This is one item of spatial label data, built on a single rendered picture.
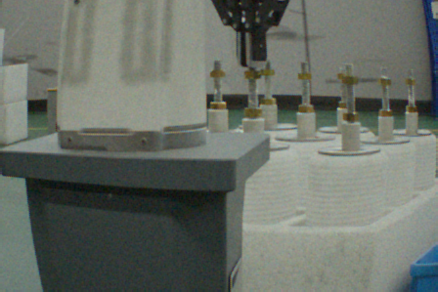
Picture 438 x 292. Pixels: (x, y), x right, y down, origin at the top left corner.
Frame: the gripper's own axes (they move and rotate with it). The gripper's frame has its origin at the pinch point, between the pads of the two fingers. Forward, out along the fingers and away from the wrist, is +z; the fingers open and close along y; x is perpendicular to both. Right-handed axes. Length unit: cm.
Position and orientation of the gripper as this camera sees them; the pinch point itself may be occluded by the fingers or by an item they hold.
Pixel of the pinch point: (251, 49)
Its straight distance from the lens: 102.9
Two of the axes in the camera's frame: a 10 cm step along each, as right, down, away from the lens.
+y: 5.9, 0.6, -8.0
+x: 8.0, -0.4, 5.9
